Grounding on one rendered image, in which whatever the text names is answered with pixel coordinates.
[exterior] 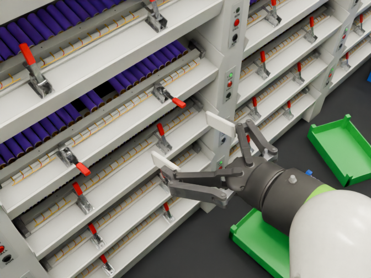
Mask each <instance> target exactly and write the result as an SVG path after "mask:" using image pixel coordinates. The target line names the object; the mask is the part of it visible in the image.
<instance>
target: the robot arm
mask: <svg viewBox="0 0 371 278"><path fill-rule="evenodd" d="M205 116H206V123H207V125H209V126H211V127H213V128H215V129H217V130H219V131H221V132H222V133H224V134H226V135H228V136H230V137H232V138H235V137H236V134H237V138H238V142H239V145H240V149H241V154H242V157H236V158H235V159H234V160H233V162H232V163H230V164H228V165H227V166H226V167H225V169H217V170H216V171H214V172H181V169H180V167H178V166H176V165H175V164H173V163H172V162H170V161H169V160H167V159H166V158H164V157H163V156H161V155H160V154H158V153H157V152H155V151H152V152H151V157H152V160H153V164H154V165H155V166H157V167H159V168H160V169H161V172H162V175H163V176H164V177H165V178H167V179H168V180H170V181H169V182H168V187H169V191H170V194H171V196H175V197H181V198H185V199H191V200H197V201H202V202H208V203H212V204H215V205H217V206H219V207H221V208H222V209H226V208H227V207H228V201H229V200H230V199H231V198H232V197H233V196H239V197H241V198H242V199H243V200H244V201H245V202H246V203H248V204H249V205H251V206H252V207H254V208H256V209H257V210H259V211H260V212H261V213H262V218H263V220H264V221H265V222H267V223H268V224H270V225H271V226H273V227H274V228H276V229H277V230H279V231H281V232H282V233H284V234H285V235H286V236H288V237H289V263H290V265H289V278H371V198H369V197H367V196H365V195H363V194H360V193H357V192H354V191H349V190H336V189H334V188H332V187H330V186H328V185H326V184H325V183H323V182H321V181H319V180H317V179H315V178H313V177H311V176H309V175H307V174H305V173H304V172H302V171H300V170H298V169H296V168H290V169H288V170H286V169H284V168H282V167H280V166H278V165H277V164H275V162H277V161H278V149H277V148H275V147H274V146H272V145H271V144H270V143H268V141H267V140H266V138H265V137H264V136H263V135H262V133H261V131H260V130H259V129H258V127H257V126H256V125H255V123H254V122H253V121H252V120H251V119H247V120H246V122H244V123H243V124H242V123H236V122H234V121H232V120H230V119H228V118H225V119H223V118H221V117H219V116H217V115H215V114H213V113H211V112H209V111H206V112H205ZM245 133H248V135H249V136H250V138H251V140H252V141H253V142H254V144H255V145H256V147H257V148H258V149H259V151H260V152H261V154H262V156H263V157H253V156H252V154H251V151H250V147H249V146H248V142H247V137H246V134H245ZM221 177H224V178H225V181H222V180H221ZM212 187H217V188H218V189H216V188H212ZM223 189H227V190H223Z"/></svg>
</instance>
